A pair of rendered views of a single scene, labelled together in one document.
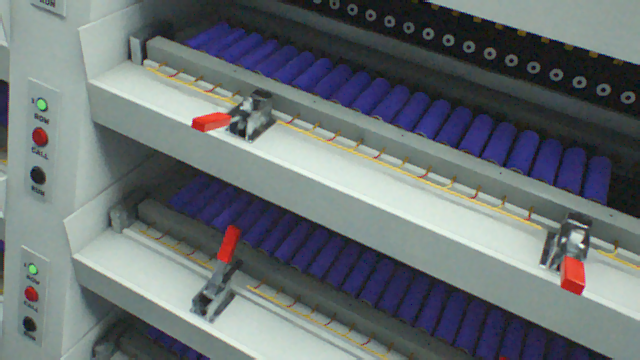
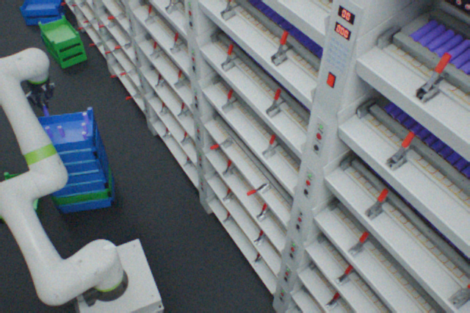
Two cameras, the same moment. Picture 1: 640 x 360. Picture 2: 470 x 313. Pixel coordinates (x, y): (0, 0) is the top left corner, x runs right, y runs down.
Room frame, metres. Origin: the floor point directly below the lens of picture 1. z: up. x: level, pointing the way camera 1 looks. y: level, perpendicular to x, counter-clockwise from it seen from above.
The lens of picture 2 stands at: (-0.48, -0.70, 1.97)
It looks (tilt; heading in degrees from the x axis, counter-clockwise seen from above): 49 degrees down; 39
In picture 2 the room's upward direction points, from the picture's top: 1 degrees clockwise
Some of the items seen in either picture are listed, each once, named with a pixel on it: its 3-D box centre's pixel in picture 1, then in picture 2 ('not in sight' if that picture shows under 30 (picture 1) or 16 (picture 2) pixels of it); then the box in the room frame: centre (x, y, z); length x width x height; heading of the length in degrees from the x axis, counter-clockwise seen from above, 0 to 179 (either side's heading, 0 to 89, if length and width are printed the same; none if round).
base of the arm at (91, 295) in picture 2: not in sight; (94, 286); (-0.26, 0.15, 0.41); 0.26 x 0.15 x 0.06; 160
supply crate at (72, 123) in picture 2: not in sight; (61, 131); (0.13, 0.84, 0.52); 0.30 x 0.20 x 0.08; 141
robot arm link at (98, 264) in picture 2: not in sight; (98, 267); (-0.21, 0.13, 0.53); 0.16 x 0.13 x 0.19; 167
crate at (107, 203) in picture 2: not in sight; (85, 191); (0.13, 0.84, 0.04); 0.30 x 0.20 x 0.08; 141
